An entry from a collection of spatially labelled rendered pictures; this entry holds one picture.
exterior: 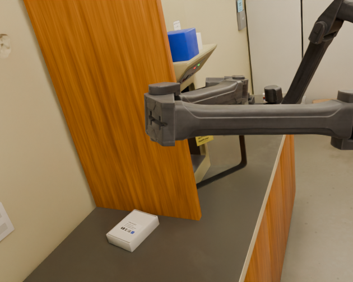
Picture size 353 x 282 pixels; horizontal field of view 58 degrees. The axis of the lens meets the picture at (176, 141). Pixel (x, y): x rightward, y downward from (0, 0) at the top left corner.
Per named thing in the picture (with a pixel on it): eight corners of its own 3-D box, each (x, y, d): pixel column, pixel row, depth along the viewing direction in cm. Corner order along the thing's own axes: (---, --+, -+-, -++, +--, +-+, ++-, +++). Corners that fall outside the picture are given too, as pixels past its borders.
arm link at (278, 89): (283, 120, 130) (296, 112, 134) (281, 93, 125) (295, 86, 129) (260, 114, 139) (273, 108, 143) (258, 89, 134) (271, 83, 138)
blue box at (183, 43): (162, 63, 108) (156, 36, 104) (174, 56, 116) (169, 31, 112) (189, 60, 104) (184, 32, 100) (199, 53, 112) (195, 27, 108)
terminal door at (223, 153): (186, 193, 128) (166, 99, 111) (246, 165, 138) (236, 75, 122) (187, 194, 127) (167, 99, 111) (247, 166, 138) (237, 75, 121)
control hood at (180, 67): (161, 94, 110) (155, 66, 106) (194, 70, 136) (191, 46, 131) (192, 93, 105) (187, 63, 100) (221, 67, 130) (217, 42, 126)
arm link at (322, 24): (328, 27, 99) (347, 19, 104) (314, 18, 102) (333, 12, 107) (281, 125, 131) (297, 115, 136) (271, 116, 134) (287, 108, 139)
